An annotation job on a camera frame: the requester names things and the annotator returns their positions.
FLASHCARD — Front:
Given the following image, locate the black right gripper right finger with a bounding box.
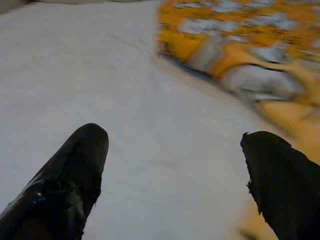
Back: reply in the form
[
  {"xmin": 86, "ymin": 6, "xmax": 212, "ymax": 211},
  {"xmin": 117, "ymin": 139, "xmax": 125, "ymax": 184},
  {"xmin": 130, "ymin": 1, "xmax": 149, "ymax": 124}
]
[{"xmin": 240, "ymin": 130, "xmax": 320, "ymax": 240}]

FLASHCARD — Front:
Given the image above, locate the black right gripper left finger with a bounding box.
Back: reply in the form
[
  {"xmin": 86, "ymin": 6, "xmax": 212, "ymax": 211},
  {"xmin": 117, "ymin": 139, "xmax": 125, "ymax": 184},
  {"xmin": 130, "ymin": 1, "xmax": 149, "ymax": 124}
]
[{"xmin": 0, "ymin": 122, "xmax": 110, "ymax": 240}]

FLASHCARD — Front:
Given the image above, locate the white mattress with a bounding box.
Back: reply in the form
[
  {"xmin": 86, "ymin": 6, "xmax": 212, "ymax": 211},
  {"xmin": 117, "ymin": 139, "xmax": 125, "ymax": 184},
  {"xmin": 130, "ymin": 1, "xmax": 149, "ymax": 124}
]
[{"xmin": 0, "ymin": 0, "xmax": 277, "ymax": 240}]

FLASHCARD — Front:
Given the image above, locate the orange duck print blanket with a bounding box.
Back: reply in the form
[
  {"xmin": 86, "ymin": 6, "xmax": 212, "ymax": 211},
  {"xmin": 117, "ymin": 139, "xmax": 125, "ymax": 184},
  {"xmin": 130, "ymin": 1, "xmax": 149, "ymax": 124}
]
[{"xmin": 155, "ymin": 0, "xmax": 320, "ymax": 240}]

